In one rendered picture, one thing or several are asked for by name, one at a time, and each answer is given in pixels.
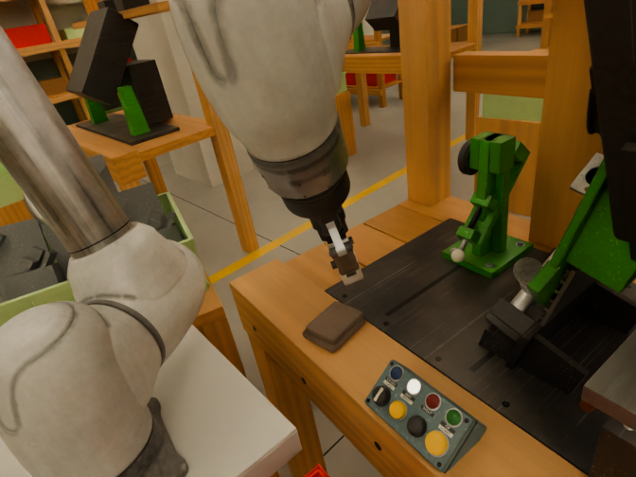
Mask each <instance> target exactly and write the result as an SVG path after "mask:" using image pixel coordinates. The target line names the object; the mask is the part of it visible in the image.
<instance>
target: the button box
mask: <svg viewBox="0 0 636 477"><path fill-rule="evenodd" d="M395 366H398V367H400V368H401V370H402V376H401V378H400V379H399V380H393V379H392V378H391V375H390V373H391V370H392V368H393V367H395ZM410 380H417V381H418V382H419V383H420V390H419V391H418V392H417V393H416V394H411V393H410V392H409V391H408V387H407V386H408V383H409V381H410ZM377 386H383V387H385V388H386V389H387V390H388V392H389V398H388V400H387V402H386V403H384V404H381V405H380V404H378V403H376V402H375V401H374V400H373V399H372V393H373V390H374V389H375V388H376V387H377ZM430 394H435V395H437V396H438V397H439V399H440V403H439V406H438V407H437V408H435V409H431V408H429V407H428V406H427V404H426V398H427V396H428V395H430ZM396 400H398V401H400V402H402V403H403V404H404V405H405V407H406V413H405V416H404V417H403V418H401V419H396V418H393V417H392V416H391V415H390V413H389V407H390V405H391V403H392V402H393V401H396ZM364 402H365V404H366V405H367V406H369V407H370V408H371V409H372V410H373V411H374V412H375V413H376V414H377V415H378V416H380V417H381V418H382V419H383V420H384V421H385V422H386V423H387V424H388V425H389V426H390V427H391V428H393V429H394V430H395V431H396V432H397V433H398V434H399V435H400V436H401V437H402V438H404V439H405V440H406V441H407V442H408V443H409V444H410V445H411V446H412V447H413V448H414V449H416V450H417V451H418V452H419V453H420V454H421V455H422V456H423V457H424V458H425V459H427V460H428V461H429V462H430V463H431V464H432V465H433V466H434V467H435V468H436V469H438V470H439V471H440V472H444V473H445V474H446V472H447V471H449V470H450V469H451V468H452V467H453V466H454V465H455V464H456V463H457V462H458V461H459V460H460V459H461V458H462V457H463V456H464V455H466V454H467V453H468V452H469V451H470V450H471V449H472V448H473V447H474V446H475V445H476V444H477V443H478V442H479V441H480V439H481V438H482V436H483V435H484V433H485V431H486V425H485V424H483V423H482V422H481V421H479V420H478V419H476V418H475V417H474V416H472V415H471V414H469V413H468V412H467V411H465V410H464V409H463V408H461V407H460V406H459V405H457V404H456V403H455V402H453V401H452V400H451V399H449V398H448V397H446V396H445V395H443V394H442V393H441V392H439V391H438V390H437V389H435V388H434V387H433V386H431V385H430V384H429V383H428V382H426V381H425V380H424V379H422V378H421V377H420V376H418V375H417V374H416V373H414V372H413V371H412V370H410V369H409V368H407V367H406V366H404V365H403V364H401V363H399V362H397V361H395V360H391V361H390V362H389V363H388V365H387V367H386V368H385V370H384V371H383V373H382V374H381V376H380V378H379V379H378V381H377V382H376V384H375V385H374V387H373V389H372V390H371V392H370V393H369V395H368V396H367V398H366V399H365V401H364ZM449 410H456V411H458V412H459V413H460V415H461V421H460V423H459V424H458V425H455V426H452V425H451V424H449V423H448V421H447V418H446V416H447V413H448V411H449ZM412 416H418V417H420V418H422V419H423V421H424V423H425V430H424V432H423V433H422V434H421V435H413V434H411V433H410V432H409V431H408V428H407V423H408V420H409V419H410V418H411V417H412ZM432 431H438V432H441V433H442V434H444V435H445V436H446V438H447V441H448V447H447V450H446V451H445V452H444V453H443V454H442V455H433V454H431V453H429V452H428V450H427V449H426V446H425V438H426V436H427V434H428V433H430V432H432Z"/></svg>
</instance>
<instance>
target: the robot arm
mask: <svg viewBox="0 0 636 477"><path fill-rule="evenodd" d="M371 1H372V0H168V4H169V9H170V13H171V16H172V20H173V23H174V26H175V29H176V32H177V35H178V37H179V40H180V42H181V45H182V47H183V50H184V52H185V55H186V58H187V60H188V62H189V65H190V67H191V69H192V71H193V73H194V75H195V77H196V79H197V81H198V83H199V84H200V86H201V88H202V90H203V92H204V94H205V96H206V98H207V99H208V101H209V103H210V104H211V106H212V107H213V109H214V111H215V112H216V114H217V115H218V117H219V118H220V120H221V122H222V123H223V124H224V126H225V127H226V128H227V130H228V131H229V132H230V133H231V134H232V135H234V136H235V137H236V139H238V140H239V141H240V142H241V143H242V144H243V145H244V147H245V148H246V149H247V152H248V154H249V156H250V158H251V159H252V161H253V162H254V163H255V165H256V167H257V169H258V171H259V172H260V174H261V176H262V178H264V179H265V181H266V183H267V185H268V188H269V189H270V190H271V191H272V192H274V193H275V194H277V195H278V196H280V197H281V198H282V200H283V202H284V204H285V205H286V207H287V208H288V209H289V210H290V211H291V212H292V213H293V214H294V215H296V216H298V217H301V218H305V219H309V220H310V222H311V225H312V227H313V229H314V230H317V232H318V234H319V236H320V238H321V240H322V241H326V242H327V244H328V246H327V247H328V250H329V255H330V256H331V257H332V259H333V261H330V263H331V266H332V268H333V270H334V269H338V272H339V274H340V276H341V278H342V280H343V281H344V285H345V286H347V285H349V284H352V283H354V282H357V281H359V280H362V279H364V277H363V274H362V270H361V267H360V265H359V262H358V259H357V257H356V255H355V252H354V250H353V248H354V247H353V245H352V244H353V243H354V241H353V238H352V237H348V238H347V237H346V233H347V232H348V228H347V225H346V222H345V212H344V209H343V207H342V204H343V203H344V202H345V200H346V198H347V196H348V193H349V190H350V180H349V177H348V173H347V170H346V167H347V164H348V149H347V146H346V143H345V137H344V134H343V130H342V127H341V119H340V117H339V114H338V112H337V109H336V93H337V92H338V91H339V89H340V87H341V81H342V73H343V65H344V60H345V52H346V48H347V45H348V42H349V39H350V37H351V35H352V34H353V33H354V31H355V30H356V29H357V28H358V26H359V25H360V23H361V22H362V19H363V17H364V15H365V13H366V12H367V10H368V8H369V6H370V4H371ZM0 161H1V163H2V164H3V165H4V167H5V168H6V169H7V171H8V172H9V174H10V175H11V176H12V178H13V179H14V181H15V182H16V183H17V185H18V186H19V187H20V188H21V189H22V190H23V192H24V193H25V194H26V196H27V197H28V199H29V200H30V201H31V203H32V204H33V205H34V207H35V208H36V209H37V211H38V212H39V213H40V215H41V216H42V217H43V219H44V220H45V222H46V223H47V224H48V226H49V227H50V228H51V230H52V231H53V232H54V234H55V235H56V236H57V238H58V239H59V240H60V242H61V243H62V245H63V246H64V247H65V249H66V250H67V251H68V253H69V254H70V255H71V257H70V258H69V262H68V268H67V279H68V281H69V283H70V285H71V289H72V292H73V295H74V298H75V302H73V301H57V302H52V303H48V304H43V305H40V306H37V307H34V308H31V309H27V310H25V311H23V312H21V313H19V314H17V315H16V316H14V317H13V318H11V319H10V320H8V321H7V322H5V323H4V324H3V325H2V326H1V327H0V436H1V438H2V439H3V441H4V443H5V444H6V446H7V447H8V448H9V450H10V451H11V453H12V454H13V456H14V457H15V458H16V459H17V461H18V462H19V463H20V464H21V465H22V467H23V468H24V469H25V470H26V471H27V472H28V473H29V474H30V475H31V476H32V477H186V475H187V473H188V465H187V463H186V460H185V459H184V458H183V457H182V456H181V455H180V454H178V453H177V451H176V450H175V448H174V446H173V444H172V441H171V439H170V437H169V434H168V431H167V429H166V426H165V424H164V422H163V419H162V417H161V404H160V402H159V400H158V399H157V398H156V397H151V394H152V391H153V387H154V384H155V381H156V378H157V375H158V372H159V369H160V367H161V366H162V365H163V363H164V362H165V361H166V360H167V359H168V357H169V356H170V355H171V354H172V353H173V351H174V350H175V349H176V347H177V346H178V345H179V343H180V342H181V341H182V340H183V338H184V337H185V335H186V333H187V332H188V330H189V329H190V327H191V325H192V324H193V322H194V320H195V318H196V316H197V315H198V313H199V310H200V308H201V306H202V303H203V298H204V294H205V285H206V278H205V272H204V268H203V264H202V263H201V261H200V260H199V259H198V257H197V256H196V255H195V254H194V253H193V252H192V251H191V250H190V249H188V248H187V247H185V246H184V245H183V244H181V243H179V242H176V241H173V240H170V239H166V238H164V237H163V236H162V235H160V234H159V233H158V232H157V231H156V230H155V229H154V228H153V227H151V226H149V225H146V224H144V223H140V222H137V221H133V222H130V221H129V219H128V218H127V216H126V215H125V213H124V212H123V210H122V209H121V207H120V206H119V204H118V203H117V201H116V200H115V197H114V196H113V194H112V193H111V191H110V190H109V188H108V187H107V186H106V185H105V183H104V182H103V180H102V179H101V177H100V176H99V174H98V173H97V171H96V169H95V168H94V166H93V165H92V163H91V162H90V160H89V159H88V157H87V156H86V154H85V152H84V151H83V149H82V148H81V146H80V144H79V143H78V141H77V140H76V138H75V137H74V135H73V134H72V133H71V132H70V130H69V129H68V127H67V126H66V124H65V123H64V121H63V120H62V118H61V116H60V115H59V113H58V112H57V110H56V108H55V107H54V105H53V104H52V102H51V101H50V99H49V98H48V96H47V95H46V93H45V92H44V90H43V88H42V87H41V85H40V84H39V82H38V81H37V80H36V79H35V77H34V76H33V74H32V73H31V71H30V70H29V68H28V67H27V64H26V63H25V61H24V60H23V58H22V57H21V55H20V54H19V52H18V51H17V49H16V48H15V46H14V45H13V43H12V42H11V40H10V39H9V37H8V35H7V34H6V32H5V31H4V29H3V28H2V27H1V26H0Z"/></svg>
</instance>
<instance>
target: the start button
mask: <svg viewBox="0 0 636 477"><path fill-rule="evenodd" d="M425 446H426V449H427V450H428V452H429V453H431V454H433V455H442V454H443V453H444V452H445V451H446V450H447V447H448V441H447V438H446V436H445V435H444V434H442V433H441V432H438V431H432V432H430V433H428V434H427V436H426V438H425Z"/></svg>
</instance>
